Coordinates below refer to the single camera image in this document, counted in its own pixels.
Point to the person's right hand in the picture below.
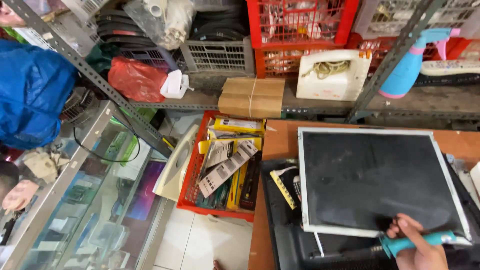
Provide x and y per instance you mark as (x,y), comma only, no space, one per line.
(422,257)

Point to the metal framed display panel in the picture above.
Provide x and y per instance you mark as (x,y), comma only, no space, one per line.
(371,180)

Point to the black monitor casing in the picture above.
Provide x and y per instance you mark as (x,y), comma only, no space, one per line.
(285,232)

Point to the yellow strip circuit board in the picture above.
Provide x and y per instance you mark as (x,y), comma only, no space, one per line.
(283,189)

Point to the blue and pink spray bottle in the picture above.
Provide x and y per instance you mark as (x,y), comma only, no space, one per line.
(403,71)

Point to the white power strip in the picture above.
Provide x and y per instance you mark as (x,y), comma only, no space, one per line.
(450,68)

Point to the red basket of tool packets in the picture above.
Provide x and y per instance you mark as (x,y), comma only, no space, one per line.
(225,168)

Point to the tied cardboard bundle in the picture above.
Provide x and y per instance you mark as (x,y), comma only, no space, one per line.
(251,97)

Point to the large white plastic basket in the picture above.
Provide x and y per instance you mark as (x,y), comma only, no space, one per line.
(412,15)

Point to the low red plastic crate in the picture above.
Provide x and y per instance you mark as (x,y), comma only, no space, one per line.
(277,62)

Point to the white clothes iron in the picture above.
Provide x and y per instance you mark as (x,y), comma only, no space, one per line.
(176,168)

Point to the tall red plastic crate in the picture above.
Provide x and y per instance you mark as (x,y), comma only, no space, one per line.
(300,22)

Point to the grey plastic basket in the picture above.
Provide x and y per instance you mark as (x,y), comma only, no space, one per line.
(219,56)

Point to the small white plastic container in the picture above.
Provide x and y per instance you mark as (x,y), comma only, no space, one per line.
(173,85)

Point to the red plastic bag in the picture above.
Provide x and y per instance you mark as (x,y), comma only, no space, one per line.
(137,80)

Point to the glass display cabinet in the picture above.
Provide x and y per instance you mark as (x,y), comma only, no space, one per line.
(86,210)

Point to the clear bag of white fittings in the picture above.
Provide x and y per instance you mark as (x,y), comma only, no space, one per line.
(165,20)

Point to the grey metal shelf rack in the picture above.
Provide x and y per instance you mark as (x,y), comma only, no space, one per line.
(93,78)

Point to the stack of black rubber belts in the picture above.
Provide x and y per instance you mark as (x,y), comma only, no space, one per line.
(123,32)

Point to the dark green plastic bag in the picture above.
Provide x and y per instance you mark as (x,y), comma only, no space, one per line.
(100,56)

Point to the dirty beige cloth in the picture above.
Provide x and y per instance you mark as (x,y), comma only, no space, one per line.
(43,165)

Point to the small white plastic basket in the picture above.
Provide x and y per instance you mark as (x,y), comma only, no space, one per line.
(63,33)

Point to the blue plastic tarp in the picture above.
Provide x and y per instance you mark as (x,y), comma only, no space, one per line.
(32,93)

